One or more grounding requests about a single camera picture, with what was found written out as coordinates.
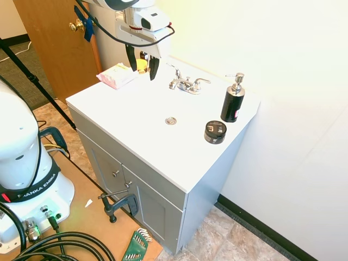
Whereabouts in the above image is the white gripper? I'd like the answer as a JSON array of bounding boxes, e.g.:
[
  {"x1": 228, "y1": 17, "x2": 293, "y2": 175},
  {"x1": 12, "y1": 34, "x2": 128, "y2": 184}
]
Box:
[{"x1": 114, "y1": 7, "x2": 172, "y2": 82}]

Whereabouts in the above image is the yellow lidded amber jar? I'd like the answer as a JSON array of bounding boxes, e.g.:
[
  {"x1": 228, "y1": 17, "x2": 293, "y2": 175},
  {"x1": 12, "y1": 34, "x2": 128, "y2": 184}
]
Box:
[{"x1": 135, "y1": 59, "x2": 149, "y2": 74}]

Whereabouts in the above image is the pink white wipes pack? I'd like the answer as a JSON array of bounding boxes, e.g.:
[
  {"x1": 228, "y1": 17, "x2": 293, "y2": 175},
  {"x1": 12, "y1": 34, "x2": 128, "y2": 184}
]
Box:
[{"x1": 96, "y1": 63, "x2": 140, "y2": 90}]

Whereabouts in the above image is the white sink vanity top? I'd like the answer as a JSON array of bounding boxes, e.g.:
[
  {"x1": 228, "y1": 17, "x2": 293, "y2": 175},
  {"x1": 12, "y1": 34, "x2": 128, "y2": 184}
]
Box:
[{"x1": 65, "y1": 55, "x2": 261, "y2": 194}]

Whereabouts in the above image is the blue tape strip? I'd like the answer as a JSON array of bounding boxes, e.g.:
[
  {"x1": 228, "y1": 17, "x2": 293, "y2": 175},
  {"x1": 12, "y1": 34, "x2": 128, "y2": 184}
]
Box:
[{"x1": 73, "y1": 5, "x2": 97, "y2": 42}]

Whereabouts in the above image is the brass door knob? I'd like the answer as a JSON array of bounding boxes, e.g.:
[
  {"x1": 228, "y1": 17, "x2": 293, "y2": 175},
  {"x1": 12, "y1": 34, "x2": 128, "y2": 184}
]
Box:
[{"x1": 68, "y1": 18, "x2": 85, "y2": 33}]

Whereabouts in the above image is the wooden door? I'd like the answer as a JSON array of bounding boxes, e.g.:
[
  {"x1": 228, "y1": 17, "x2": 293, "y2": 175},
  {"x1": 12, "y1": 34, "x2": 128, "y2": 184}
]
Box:
[{"x1": 13, "y1": 0, "x2": 103, "y2": 104}]

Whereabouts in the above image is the black soap pump dispenser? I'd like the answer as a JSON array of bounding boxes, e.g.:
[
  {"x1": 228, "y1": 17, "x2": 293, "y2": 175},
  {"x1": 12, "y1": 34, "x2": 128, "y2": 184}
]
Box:
[{"x1": 220, "y1": 72, "x2": 245, "y2": 123}]

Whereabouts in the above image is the black round jar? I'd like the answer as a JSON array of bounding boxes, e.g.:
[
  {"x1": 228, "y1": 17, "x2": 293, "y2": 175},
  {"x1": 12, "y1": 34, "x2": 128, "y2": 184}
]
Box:
[{"x1": 203, "y1": 120, "x2": 227, "y2": 145}]

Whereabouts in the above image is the black tripod stand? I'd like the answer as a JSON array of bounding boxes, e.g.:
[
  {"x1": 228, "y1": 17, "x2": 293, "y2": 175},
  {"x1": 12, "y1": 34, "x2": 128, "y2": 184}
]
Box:
[{"x1": 0, "y1": 36, "x2": 77, "y2": 131}]

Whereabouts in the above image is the grey vanity cabinet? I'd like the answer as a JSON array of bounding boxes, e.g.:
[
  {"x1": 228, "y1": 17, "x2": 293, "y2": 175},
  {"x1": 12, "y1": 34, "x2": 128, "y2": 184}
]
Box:
[{"x1": 67, "y1": 105, "x2": 245, "y2": 255}]

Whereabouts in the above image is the black C-clamp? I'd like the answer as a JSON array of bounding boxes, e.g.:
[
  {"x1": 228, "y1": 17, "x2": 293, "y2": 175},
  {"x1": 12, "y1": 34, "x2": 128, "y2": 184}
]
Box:
[{"x1": 97, "y1": 189, "x2": 140, "y2": 223}]

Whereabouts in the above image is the wooden base board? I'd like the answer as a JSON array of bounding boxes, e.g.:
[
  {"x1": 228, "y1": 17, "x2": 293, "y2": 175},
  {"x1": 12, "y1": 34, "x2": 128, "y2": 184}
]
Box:
[{"x1": 24, "y1": 148, "x2": 164, "y2": 261}]

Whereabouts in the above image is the green hex key set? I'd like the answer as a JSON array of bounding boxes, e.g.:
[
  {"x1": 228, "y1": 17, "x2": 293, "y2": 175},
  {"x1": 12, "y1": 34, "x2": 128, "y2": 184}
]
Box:
[{"x1": 121, "y1": 228, "x2": 153, "y2": 261}]

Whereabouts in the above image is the black baseboard strip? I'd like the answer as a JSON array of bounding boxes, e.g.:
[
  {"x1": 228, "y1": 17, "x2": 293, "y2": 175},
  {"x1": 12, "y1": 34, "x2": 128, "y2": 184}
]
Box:
[{"x1": 216, "y1": 194, "x2": 319, "y2": 261}]

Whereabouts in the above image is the chrome hot water handle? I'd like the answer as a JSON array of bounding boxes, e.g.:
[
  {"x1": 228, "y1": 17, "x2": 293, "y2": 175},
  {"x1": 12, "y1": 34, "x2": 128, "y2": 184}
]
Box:
[{"x1": 166, "y1": 63, "x2": 182, "y2": 80}]

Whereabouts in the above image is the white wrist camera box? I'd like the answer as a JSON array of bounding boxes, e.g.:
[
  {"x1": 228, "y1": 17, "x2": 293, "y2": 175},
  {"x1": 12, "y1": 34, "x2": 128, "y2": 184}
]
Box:
[{"x1": 140, "y1": 11, "x2": 171, "y2": 32}]

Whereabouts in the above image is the chrome two-handle faucet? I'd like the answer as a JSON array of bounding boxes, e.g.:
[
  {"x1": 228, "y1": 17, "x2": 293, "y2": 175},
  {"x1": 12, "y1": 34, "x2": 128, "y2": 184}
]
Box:
[{"x1": 167, "y1": 76, "x2": 203, "y2": 95}]

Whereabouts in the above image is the chrome cold water handle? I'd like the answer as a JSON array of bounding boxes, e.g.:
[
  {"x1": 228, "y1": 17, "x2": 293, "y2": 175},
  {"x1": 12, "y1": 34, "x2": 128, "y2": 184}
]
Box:
[{"x1": 193, "y1": 78, "x2": 212, "y2": 88}]

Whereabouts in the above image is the white floor cable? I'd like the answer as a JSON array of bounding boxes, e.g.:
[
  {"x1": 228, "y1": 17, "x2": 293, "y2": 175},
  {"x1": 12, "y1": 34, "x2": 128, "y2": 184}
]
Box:
[{"x1": 0, "y1": 40, "x2": 32, "y2": 62}]

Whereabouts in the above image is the black thick cable bundle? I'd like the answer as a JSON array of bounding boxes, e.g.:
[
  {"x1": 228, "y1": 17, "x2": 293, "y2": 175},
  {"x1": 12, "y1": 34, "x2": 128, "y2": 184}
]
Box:
[{"x1": 0, "y1": 202, "x2": 119, "y2": 261}]

